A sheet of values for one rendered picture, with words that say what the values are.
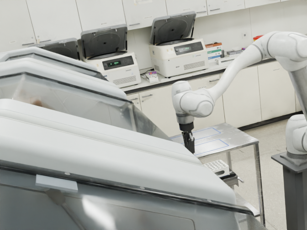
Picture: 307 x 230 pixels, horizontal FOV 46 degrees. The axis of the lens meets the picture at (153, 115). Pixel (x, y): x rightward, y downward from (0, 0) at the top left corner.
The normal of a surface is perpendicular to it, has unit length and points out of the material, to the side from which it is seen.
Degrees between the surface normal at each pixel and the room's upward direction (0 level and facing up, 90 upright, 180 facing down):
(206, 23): 90
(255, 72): 90
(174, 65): 90
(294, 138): 87
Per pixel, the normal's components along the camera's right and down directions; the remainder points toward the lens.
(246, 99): 0.29, 0.24
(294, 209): -0.95, 0.23
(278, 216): -0.16, -0.94
